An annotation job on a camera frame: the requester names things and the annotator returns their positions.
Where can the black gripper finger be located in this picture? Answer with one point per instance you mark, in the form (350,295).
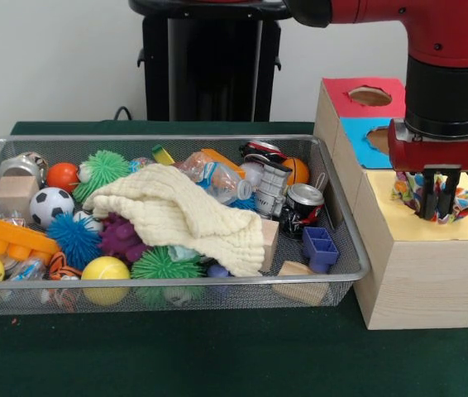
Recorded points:
(449,198)
(427,194)

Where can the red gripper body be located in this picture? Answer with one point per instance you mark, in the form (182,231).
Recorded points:
(440,153)

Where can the cream waffle cloth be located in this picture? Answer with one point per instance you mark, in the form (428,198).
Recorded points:
(176,207)

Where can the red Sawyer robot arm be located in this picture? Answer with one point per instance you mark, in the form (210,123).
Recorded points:
(445,82)

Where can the wooden box with three holes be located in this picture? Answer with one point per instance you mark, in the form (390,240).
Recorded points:
(424,269)

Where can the silver mesh bin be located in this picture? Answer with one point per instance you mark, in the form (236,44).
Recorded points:
(217,295)

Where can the dark green table cloth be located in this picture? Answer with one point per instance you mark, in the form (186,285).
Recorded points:
(217,355)

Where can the purple spiky ball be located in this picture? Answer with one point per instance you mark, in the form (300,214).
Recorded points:
(120,240)

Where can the green spiky ball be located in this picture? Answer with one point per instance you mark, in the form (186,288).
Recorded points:
(101,169)

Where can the plain yellow ball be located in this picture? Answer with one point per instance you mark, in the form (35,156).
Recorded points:
(105,271)

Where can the blue spiky ball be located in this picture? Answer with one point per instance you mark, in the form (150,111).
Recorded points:
(74,240)

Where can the plain orange ball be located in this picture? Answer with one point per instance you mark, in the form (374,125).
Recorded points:
(62,177)

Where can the black and white soccer ball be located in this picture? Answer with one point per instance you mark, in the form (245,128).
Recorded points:
(51,206)

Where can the wooden cube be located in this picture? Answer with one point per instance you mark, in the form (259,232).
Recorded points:
(12,194)

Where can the orange toy brick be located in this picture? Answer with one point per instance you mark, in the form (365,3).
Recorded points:
(6,235)

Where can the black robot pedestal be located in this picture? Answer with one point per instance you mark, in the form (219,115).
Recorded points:
(213,62)

